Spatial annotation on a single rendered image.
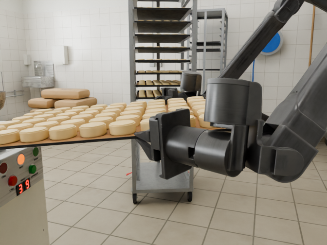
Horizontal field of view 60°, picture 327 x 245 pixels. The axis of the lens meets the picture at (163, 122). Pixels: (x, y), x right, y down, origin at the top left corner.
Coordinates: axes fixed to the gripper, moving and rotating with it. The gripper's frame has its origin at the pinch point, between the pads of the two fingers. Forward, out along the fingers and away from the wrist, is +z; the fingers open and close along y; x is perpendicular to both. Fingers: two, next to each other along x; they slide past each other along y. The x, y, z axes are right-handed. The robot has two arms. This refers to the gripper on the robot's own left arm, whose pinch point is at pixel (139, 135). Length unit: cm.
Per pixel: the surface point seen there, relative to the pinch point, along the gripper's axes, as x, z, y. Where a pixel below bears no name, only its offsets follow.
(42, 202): 4, 67, 37
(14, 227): -9, 58, 37
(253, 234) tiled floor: 126, 45, 102
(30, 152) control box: 0, 59, 14
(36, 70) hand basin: 194, 544, -15
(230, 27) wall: 361, 206, -60
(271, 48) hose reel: 372, 148, -24
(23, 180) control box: -4, 56, 22
